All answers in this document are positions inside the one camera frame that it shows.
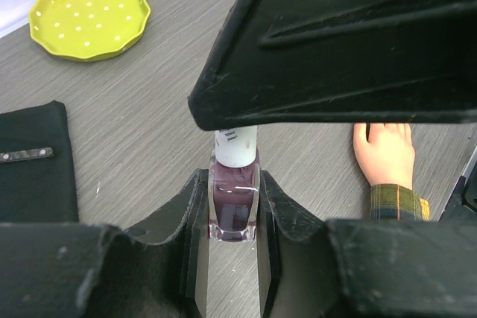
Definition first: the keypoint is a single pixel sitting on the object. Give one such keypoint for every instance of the yellow plaid shirt sleeve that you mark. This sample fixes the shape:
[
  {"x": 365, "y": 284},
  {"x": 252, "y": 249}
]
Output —
[{"x": 390, "y": 201}]

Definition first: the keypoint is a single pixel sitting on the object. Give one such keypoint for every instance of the black cloth placemat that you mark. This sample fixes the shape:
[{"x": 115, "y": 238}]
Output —
[{"x": 41, "y": 190}]

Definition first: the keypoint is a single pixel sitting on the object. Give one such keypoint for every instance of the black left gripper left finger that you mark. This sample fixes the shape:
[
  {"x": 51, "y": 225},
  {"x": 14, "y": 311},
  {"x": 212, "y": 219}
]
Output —
[{"x": 156, "y": 268}]

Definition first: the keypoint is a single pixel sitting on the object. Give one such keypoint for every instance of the table knife with dark handle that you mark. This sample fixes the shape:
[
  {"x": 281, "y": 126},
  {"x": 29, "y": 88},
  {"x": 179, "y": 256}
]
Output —
[{"x": 26, "y": 155}]

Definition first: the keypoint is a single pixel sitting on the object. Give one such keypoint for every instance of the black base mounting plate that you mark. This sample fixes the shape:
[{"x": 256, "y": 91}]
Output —
[{"x": 462, "y": 202}]

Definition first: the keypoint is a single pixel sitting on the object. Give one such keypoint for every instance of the green polka dot dish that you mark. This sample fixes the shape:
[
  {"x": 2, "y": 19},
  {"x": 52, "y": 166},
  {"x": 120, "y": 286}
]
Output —
[{"x": 88, "y": 30}]

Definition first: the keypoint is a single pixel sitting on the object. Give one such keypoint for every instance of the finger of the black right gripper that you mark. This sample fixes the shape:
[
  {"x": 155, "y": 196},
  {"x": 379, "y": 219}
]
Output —
[{"x": 340, "y": 61}]

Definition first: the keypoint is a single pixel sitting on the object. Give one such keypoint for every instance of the mannequin hand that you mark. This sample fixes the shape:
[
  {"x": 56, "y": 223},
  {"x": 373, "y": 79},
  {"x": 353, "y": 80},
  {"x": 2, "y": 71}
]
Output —
[{"x": 385, "y": 153}]

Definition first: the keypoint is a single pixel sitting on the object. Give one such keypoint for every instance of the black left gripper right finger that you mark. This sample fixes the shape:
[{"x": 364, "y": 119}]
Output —
[{"x": 363, "y": 268}]

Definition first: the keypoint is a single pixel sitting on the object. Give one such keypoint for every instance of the purple nail polish bottle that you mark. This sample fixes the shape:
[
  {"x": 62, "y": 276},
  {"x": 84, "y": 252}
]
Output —
[{"x": 233, "y": 185}]

